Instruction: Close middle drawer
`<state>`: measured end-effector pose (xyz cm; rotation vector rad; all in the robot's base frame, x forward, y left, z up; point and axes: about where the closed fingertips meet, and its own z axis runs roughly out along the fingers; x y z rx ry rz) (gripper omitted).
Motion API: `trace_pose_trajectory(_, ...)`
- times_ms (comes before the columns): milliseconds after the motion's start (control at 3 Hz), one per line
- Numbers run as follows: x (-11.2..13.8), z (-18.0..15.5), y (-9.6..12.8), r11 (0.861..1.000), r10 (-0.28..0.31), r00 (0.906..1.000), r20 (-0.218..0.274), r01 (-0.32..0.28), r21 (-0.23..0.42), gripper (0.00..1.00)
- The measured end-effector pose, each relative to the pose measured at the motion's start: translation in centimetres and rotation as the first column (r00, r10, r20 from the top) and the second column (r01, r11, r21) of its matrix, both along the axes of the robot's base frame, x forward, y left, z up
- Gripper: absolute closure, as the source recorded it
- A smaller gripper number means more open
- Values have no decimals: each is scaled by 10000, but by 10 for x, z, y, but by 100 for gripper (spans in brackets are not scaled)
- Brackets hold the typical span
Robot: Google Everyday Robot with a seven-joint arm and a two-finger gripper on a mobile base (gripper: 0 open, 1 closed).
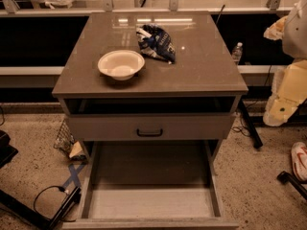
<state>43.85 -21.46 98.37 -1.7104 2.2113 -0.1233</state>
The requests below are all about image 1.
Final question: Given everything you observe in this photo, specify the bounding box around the grey drawer cabinet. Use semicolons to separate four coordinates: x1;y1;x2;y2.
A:
53;11;248;154

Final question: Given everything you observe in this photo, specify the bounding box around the black drawer handle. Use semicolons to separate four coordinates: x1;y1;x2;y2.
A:
136;128;164;137

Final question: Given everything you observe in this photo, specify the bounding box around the open grey lower drawer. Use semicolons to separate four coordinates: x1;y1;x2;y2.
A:
62;141;238;230

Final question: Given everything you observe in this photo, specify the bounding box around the black table leg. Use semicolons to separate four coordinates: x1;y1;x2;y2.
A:
238;100;263;149

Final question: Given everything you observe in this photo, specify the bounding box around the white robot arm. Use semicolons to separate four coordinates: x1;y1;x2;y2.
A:
263;0;307;127

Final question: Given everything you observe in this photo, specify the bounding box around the blue tape cross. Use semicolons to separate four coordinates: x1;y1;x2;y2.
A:
62;163;85;189

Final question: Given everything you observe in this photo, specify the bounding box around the white red sneaker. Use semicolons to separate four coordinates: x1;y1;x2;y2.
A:
291;142;307;182

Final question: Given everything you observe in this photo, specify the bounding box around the grey upper drawer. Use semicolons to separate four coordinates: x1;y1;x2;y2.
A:
68;114;234;141

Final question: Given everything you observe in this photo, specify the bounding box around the black object far left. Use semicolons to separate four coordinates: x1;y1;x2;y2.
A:
0;130;18;168

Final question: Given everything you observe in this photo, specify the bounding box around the wire mesh basket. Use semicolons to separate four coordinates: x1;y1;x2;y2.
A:
54;120;75;156

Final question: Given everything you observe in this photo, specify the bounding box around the black cable on floor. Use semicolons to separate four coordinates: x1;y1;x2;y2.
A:
33;184;78;223

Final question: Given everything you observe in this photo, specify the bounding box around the blue white chip bag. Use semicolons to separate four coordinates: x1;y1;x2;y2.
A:
136;24;176;64

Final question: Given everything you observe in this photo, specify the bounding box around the black chair leg right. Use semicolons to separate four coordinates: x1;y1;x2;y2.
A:
277;171;307;200

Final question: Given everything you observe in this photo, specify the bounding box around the clear water bottle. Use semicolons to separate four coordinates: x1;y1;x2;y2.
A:
231;42;243;64

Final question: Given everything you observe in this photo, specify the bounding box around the black floor stand left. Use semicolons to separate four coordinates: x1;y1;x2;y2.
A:
0;185;81;230

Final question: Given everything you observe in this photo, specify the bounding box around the white plastic bowl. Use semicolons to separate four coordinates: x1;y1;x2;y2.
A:
98;50;145;81

